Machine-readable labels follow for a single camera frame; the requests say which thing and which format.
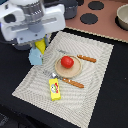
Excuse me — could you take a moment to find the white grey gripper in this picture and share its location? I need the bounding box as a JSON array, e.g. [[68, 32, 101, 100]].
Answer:
[[0, 3, 65, 46]]

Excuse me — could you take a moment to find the yellow cheese wedge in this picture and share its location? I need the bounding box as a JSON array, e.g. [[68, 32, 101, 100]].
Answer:
[[35, 39, 46, 53]]

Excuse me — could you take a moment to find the red toy tomato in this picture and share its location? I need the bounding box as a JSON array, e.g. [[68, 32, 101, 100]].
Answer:
[[61, 56, 74, 68]]

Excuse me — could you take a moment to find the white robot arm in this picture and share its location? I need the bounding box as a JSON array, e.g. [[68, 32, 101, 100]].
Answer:
[[0, 0, 65, 45]]

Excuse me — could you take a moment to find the dark grey cooking pot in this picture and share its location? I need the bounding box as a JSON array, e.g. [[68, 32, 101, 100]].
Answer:
[[62, 0, 78, 19]]

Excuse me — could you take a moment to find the round wooden plate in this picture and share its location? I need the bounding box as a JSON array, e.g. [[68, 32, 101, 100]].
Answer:
[[55, 55, 82, 78]]

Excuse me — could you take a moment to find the yellow butter box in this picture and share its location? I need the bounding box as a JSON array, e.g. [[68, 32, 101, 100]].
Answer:
[[49, 78, 61, 101]]

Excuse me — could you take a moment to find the beige woven placemat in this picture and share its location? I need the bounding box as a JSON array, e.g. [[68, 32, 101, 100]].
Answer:
[[12, 31, 113, 128]]

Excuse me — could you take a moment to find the cream bowl on stove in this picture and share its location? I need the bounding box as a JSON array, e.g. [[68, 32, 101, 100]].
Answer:
[[117, 4, 128, 31]]

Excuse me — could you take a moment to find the wooden handled toy fork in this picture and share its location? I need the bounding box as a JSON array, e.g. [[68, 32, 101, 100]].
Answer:
[[43, 70, 84, 88]]

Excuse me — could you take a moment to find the wooden handled toy knife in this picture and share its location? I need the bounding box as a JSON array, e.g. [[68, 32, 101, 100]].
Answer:
[[57, 49, 97, 63]]

